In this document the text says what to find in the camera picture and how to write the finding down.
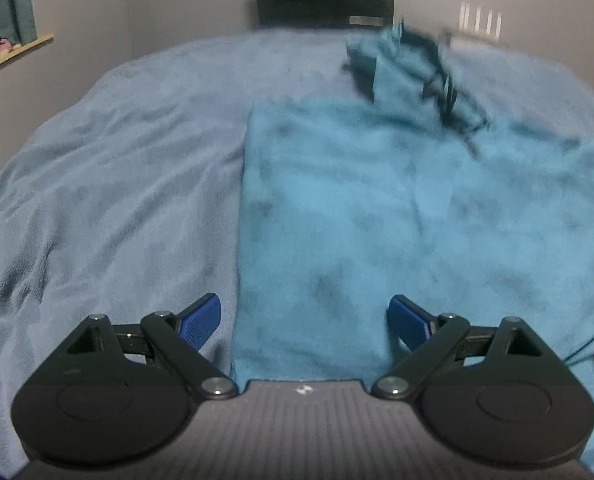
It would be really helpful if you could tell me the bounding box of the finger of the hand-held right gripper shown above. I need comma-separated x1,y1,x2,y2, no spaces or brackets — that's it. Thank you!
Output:
399,17,492,155
343,40,380,103

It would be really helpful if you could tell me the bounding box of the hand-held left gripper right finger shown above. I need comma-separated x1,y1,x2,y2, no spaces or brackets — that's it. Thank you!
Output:
371,294,548,401

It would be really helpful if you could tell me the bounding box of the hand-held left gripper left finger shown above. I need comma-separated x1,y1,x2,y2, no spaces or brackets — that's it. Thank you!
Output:
57,293,238,401

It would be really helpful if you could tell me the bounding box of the teal garment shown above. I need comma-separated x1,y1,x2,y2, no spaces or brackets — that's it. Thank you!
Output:
231,27,594,382

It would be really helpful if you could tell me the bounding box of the white antenna router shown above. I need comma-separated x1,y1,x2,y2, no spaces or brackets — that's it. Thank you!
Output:
457,2,504,41

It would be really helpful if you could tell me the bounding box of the light blue bed blanket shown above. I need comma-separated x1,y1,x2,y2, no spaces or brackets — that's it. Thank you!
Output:
0,27,594,466

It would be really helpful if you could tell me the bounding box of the wooden window sill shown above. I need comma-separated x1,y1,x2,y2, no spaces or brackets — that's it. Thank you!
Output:
0,34,55,77

